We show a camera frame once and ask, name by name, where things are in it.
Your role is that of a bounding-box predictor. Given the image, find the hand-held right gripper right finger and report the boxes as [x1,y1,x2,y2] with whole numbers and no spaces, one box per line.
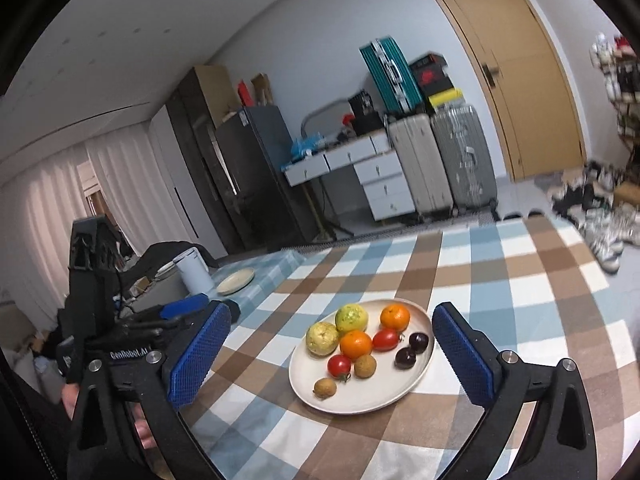
[432,302,598,480]

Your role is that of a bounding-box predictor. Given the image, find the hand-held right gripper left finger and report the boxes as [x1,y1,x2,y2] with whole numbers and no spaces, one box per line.
[67,301,232,480]

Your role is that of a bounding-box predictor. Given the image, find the red tomato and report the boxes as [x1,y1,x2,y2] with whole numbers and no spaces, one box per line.
[327,354,352,380]
[372,328,401,352]

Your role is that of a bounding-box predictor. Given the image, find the large beige plate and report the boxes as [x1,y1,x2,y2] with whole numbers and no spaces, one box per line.
[289,298,433,415]

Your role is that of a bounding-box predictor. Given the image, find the yellow guava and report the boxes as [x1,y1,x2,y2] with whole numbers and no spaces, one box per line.
[334,304,370,335]
[306,322,341,358]

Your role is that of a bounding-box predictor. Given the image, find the large orange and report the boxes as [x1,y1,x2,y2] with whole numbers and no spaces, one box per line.
[340,330,374,360]

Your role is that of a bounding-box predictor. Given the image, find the person's left forearm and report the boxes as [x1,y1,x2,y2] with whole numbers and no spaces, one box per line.
[0,350,71,480]

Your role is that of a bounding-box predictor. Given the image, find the person's left hand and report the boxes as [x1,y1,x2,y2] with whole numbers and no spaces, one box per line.
[61,382,157,450]

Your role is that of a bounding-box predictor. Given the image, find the small beige plate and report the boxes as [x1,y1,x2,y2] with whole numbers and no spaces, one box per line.
[216,268,256,296]

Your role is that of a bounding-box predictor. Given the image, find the white lidded container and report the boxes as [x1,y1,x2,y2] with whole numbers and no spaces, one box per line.
[172,247,213,293]

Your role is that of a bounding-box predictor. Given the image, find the teal checked tablecloth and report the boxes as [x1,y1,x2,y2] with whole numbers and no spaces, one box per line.
[210,249,306,322]

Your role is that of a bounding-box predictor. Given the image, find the black cloth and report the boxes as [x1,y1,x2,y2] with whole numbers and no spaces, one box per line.
[120,241,221,286]

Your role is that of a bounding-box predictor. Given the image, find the brown blue checked tablecloth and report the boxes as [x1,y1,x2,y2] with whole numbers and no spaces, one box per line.
[180,215,640,480]

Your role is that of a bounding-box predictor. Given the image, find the small orange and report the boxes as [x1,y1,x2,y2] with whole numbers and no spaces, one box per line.
[380,304,411,333]

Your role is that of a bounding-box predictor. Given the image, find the pale curtains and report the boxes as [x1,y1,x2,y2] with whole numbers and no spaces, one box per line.
[0,132,162,313]

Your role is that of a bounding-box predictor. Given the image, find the window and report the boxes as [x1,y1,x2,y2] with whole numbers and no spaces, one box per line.
[77,162,109,217]

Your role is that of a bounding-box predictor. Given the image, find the white wardrobe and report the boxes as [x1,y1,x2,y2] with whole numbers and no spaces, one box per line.
[149,107,202,242]

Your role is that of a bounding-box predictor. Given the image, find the dark grey fridge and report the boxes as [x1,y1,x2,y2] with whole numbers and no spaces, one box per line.
[215,106,307,252]

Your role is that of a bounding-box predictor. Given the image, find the dark wardrobe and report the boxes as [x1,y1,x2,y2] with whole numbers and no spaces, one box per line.
[166,67,246,256]

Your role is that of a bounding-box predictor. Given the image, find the blue plastic bag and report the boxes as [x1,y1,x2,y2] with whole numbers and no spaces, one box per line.
[290,132,327,162]

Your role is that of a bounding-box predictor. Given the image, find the white desk with drawers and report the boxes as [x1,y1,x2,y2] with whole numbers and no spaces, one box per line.
[284,130,417,222]

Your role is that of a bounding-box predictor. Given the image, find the pile of shoes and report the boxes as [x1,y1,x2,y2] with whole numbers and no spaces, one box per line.
[547,160,640,274]

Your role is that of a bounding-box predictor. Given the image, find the beige suitcase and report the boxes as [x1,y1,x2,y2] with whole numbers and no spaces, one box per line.
[387,114,454,222]

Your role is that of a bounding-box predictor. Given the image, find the grey suitcase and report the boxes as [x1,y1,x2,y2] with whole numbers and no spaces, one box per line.
[431,105,500,214]

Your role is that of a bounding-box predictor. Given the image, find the rounded mirror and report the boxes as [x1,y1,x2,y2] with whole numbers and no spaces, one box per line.
[301,97,352,137]

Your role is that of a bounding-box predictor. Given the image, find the large cardboard box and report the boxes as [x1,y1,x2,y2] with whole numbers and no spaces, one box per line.
[194,64,244,129]

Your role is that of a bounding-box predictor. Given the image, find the brown carton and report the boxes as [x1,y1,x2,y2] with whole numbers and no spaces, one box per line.
[250,74,274,109]

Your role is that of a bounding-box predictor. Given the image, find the black desk clutter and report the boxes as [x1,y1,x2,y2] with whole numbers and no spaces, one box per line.
[347,89,389,136]

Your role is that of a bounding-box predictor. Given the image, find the yellow box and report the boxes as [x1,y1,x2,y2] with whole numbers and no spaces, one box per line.
[429,88,464,109]

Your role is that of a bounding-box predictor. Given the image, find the wooden door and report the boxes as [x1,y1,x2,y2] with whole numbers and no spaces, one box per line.
[415,0,587,184]

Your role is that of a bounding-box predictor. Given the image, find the black red box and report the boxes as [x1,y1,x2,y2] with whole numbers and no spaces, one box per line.
[409,52,451,99]

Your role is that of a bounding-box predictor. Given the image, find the teal suitcase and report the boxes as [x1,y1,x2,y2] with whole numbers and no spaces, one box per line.
[360,37,424,114]

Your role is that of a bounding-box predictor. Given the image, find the shoe rack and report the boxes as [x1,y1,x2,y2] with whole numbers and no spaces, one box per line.
[590,32,640,157]

